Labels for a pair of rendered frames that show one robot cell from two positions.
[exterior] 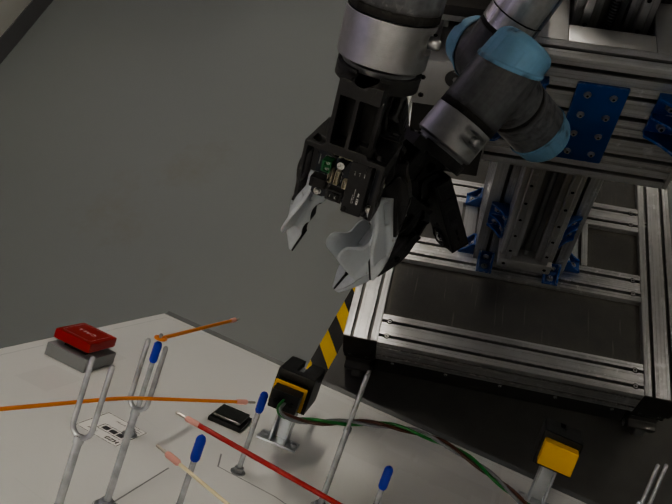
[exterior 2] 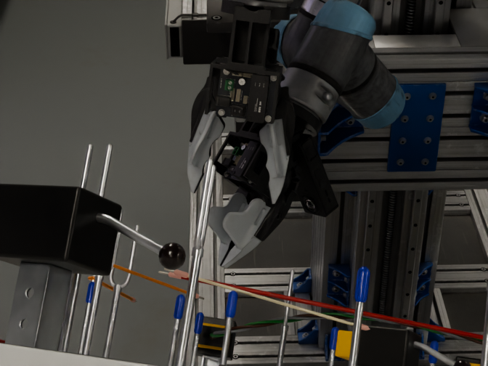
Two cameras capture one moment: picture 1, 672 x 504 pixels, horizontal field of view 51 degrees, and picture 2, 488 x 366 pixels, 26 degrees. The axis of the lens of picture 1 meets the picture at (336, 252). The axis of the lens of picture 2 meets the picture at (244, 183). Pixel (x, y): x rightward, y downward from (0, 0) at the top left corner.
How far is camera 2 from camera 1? 0.55 m
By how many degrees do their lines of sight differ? 21
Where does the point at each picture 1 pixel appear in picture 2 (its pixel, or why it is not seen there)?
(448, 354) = not seen: outside the picture
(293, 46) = (27, 166)
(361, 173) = (261, 83)
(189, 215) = not seen: outside the picture
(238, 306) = not seen: outside the picture
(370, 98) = (261, 18)
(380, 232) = (277, 147)
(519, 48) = (347, 12)
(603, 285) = (476, 348)
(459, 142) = (314, 98)
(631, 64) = (440, 58)
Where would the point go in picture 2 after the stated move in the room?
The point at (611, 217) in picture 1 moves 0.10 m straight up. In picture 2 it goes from (463, 277) to (468, 245)
